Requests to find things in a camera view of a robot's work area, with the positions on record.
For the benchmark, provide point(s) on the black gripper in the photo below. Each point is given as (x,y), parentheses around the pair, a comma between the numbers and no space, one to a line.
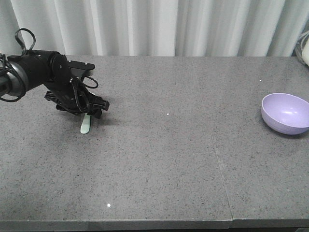
(66,88)

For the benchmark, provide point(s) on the mint green plastic spoon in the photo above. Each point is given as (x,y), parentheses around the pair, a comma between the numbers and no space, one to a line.
(86,124)

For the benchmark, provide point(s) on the purple plastic bowl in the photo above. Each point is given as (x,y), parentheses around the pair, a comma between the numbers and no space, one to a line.
(285,113)

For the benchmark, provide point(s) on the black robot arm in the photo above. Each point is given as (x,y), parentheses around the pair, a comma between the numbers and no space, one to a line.
(20,74)

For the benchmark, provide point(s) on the white pleated curtain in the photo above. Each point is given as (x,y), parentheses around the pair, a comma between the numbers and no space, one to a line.
(157,27)

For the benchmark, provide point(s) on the white rice cooker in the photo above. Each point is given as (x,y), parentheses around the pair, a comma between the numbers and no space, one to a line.
(302,48)

